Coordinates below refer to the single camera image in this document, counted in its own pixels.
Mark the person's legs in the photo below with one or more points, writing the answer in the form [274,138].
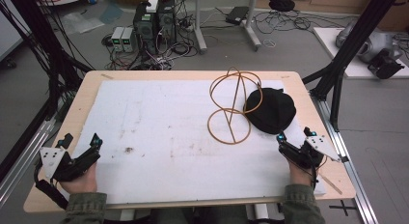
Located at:
[193,216]

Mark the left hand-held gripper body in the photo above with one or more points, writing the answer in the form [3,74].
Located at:
[53,159]

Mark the white foam mat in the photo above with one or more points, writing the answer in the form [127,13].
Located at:
[177,121]

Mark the black knit hat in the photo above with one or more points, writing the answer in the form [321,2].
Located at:
[273,111]

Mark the small white box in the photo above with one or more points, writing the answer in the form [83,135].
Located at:
[152,5]

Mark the black computer tower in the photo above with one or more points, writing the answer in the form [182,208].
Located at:
[167,21]
[146,31]

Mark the clear plastic sheet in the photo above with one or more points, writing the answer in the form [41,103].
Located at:
[80,22]

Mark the black stool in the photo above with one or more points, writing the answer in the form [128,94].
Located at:
[281,3]

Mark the person's left hand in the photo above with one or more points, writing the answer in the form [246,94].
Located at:
[82,184]

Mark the grey power supply unit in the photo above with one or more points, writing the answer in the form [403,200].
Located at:
[117,39]
[128,40]

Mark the grey metal stand leg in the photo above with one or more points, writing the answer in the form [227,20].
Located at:
[200,27]
[252,27]

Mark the person's right hand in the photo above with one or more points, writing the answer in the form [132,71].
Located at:
[299,177]

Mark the grey shell-shaped device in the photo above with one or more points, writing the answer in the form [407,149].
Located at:
[373,43]

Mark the white table leg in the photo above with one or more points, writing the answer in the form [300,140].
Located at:
[127,215]
[262,212]

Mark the white cabinet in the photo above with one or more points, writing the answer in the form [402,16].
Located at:
[8,34]

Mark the black metal frame post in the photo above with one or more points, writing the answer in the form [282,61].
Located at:
[38,24]
[363,34]

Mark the black device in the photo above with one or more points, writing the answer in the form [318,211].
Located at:
[384,66]

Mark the white platform board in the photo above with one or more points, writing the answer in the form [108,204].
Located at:
[331,40]

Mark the flat black box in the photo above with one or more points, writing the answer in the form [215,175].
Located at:
[237,14]

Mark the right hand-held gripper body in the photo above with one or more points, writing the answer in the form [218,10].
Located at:
[318,146]

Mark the aluminium rail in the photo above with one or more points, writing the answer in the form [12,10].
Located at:
[22,162]
[362,205]

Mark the thin wooden stick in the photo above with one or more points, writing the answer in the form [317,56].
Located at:
[331,184]

